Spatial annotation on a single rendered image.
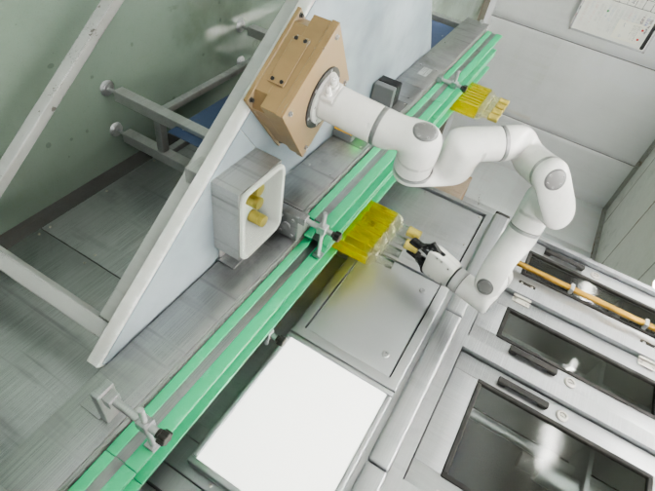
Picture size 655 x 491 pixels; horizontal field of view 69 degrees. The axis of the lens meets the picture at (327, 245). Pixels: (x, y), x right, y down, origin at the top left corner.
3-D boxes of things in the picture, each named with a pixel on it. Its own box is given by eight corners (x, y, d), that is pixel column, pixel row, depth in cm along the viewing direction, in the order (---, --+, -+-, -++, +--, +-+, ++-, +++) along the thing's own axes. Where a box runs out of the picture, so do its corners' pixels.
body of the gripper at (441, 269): (458, 283, 149) (430, 262, 154) (470, 262, 142) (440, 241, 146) (444, 296, 145) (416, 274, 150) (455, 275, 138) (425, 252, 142)
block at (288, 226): (274, 232, 138) (294, 243, 136) (276, 208, 131) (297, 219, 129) (282, 225, 140) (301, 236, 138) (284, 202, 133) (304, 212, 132)
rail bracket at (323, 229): (294, 247, 137) (331, 267, 134) (299, 204, 125) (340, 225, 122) (300, 241, 139) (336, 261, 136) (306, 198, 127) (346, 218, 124)
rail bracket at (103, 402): (82, 409, 99) (165, 472, 93) (59, 369, 87) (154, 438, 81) (100, 391, 102) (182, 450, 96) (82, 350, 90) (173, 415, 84)
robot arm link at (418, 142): (391, 95, 111) (453, 125, 108) (382, 133, 122) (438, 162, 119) (371, 122, 107) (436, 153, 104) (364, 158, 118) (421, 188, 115)
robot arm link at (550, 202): (481, 209, 128) (504, 239, 116) (519, 135, 118) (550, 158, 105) (531, 222, 132) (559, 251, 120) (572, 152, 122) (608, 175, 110)
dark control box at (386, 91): (367, 101, 176) (388, 110, 174) (372, 82, 171) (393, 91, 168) (377, 94, 182) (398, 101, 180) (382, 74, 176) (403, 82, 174)
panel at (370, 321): (187, 464, 112) (309, 553, 103) (186, 459, 110) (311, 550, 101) (363, 242, 170) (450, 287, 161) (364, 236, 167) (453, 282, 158)
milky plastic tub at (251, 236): (214, 248, 124) (242, 264, 122) (211, 181, 108) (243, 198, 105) (255, 212, 135) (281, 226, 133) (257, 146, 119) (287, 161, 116)
